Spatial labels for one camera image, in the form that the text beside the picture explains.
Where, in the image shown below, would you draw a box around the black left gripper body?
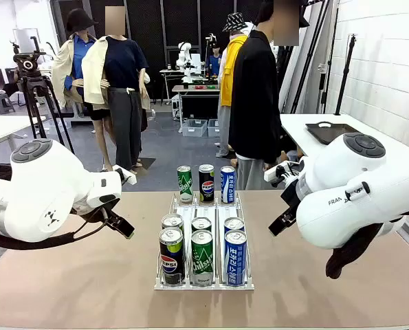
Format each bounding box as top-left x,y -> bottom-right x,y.
73,201 -> 113,221

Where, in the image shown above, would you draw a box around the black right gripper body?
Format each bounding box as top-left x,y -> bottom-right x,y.
280,177 -> 307,215

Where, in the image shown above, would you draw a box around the blue Pocari Sweat can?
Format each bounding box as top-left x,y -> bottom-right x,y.
224,229 -> 248,287
223,217 -> 245,234
220,166 -> 236,204

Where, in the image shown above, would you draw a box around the person's right forearm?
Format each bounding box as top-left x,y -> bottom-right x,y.
261,113 -> 283,165

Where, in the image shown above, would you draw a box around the person in black cardigan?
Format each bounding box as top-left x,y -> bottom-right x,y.
228,0 -> 310,192

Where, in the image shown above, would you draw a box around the background person in blue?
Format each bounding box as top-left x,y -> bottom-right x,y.
208,43 -> 223,77

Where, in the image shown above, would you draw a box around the black Pepsi can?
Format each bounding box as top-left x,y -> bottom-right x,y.
161,213 -> 185,232
159,227 -> 186,286
198,164 -> 215,203

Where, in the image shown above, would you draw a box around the black floor mat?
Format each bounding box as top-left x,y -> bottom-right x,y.
102,157 -> 157,178

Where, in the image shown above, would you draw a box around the green Chilsung can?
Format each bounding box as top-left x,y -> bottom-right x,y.
177,165 -> 193,204
190,229 -> 214,287
191,217 -> 212,233

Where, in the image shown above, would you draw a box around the white clear can rack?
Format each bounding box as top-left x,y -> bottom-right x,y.
154,192 -> 255,292

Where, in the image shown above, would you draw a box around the clear plastic storage bin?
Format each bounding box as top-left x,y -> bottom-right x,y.
181,118 -> 208,138
207,118 -> 221,138

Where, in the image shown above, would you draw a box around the black leaning poles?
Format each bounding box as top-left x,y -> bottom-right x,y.
279,0 -> 339,114

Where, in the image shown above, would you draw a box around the mannequin in yellow hoodie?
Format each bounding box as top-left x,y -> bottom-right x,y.
217,12 -> 256,159

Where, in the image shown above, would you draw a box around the background work table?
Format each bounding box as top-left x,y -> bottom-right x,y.
172,84 -> 222,133

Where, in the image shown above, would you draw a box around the grey plastic stool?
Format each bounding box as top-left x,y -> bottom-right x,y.
0,92 -> 16,115

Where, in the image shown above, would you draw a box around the mannequin in navy tee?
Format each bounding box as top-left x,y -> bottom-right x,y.
82,5 -> 152,176

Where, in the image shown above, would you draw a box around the mannequin in blue shirt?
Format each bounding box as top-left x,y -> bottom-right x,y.
51,8 -> 118,173

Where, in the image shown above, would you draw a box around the patterned bucket hat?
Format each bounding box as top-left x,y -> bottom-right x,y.
222,12 -> 249,33

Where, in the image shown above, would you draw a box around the black cloche hat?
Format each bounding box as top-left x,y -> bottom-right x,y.
65,8 -> 99,34

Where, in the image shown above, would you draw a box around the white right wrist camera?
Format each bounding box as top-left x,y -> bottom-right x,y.
263,160 -> 303,188

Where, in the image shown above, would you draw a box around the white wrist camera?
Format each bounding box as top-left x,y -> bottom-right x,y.
113,164 -> 137,186
263,160 -> 303,188

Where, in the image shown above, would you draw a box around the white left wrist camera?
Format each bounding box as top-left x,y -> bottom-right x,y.
113,164 -> 137,186

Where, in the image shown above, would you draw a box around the black left arm cable sleeve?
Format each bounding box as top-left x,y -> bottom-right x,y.
0,164 -> 111,251

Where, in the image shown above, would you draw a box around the black arm cable sleeve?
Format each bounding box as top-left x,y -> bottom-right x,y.
0,164 -> 111,251
325,215 -> 406,280

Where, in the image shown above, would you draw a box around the black right arm cable sleeve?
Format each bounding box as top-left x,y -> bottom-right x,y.
325,215 -> 406,280

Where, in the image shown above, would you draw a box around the black camera tripod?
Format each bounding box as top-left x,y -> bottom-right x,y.
10,36 -> 75,154

